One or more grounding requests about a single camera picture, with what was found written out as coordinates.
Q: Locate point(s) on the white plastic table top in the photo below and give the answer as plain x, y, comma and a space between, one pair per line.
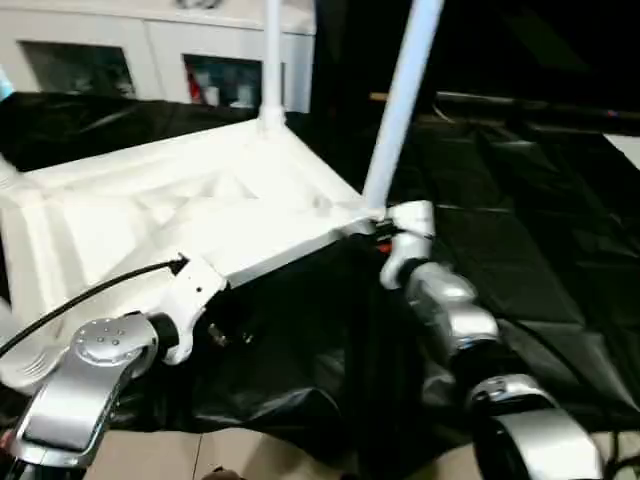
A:
150, 200

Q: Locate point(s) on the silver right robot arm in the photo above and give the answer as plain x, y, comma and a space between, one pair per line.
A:
465, 320

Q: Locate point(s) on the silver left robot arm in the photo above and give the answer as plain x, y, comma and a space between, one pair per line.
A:
90, 360

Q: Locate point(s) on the black plastic mat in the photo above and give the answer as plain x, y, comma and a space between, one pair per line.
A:
500, 250

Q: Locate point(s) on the small tan label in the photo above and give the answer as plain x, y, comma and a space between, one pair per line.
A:
378, 96

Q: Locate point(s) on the dark grey robot foot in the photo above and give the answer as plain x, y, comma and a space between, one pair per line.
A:
221, 474

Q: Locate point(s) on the long black bar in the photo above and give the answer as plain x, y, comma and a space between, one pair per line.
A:
525, 102

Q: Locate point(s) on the red packet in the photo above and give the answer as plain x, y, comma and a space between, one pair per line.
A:
193, 85

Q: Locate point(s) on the white flat board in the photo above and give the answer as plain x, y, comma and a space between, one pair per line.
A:
627, 147

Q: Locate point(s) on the black white patterned ornament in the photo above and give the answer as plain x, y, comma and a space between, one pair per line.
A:
197, 3

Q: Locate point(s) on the white cabinet with glass doors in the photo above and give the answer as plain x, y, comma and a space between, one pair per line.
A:
150, 30

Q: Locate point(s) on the grey metal rack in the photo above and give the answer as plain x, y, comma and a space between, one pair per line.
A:
6, 85

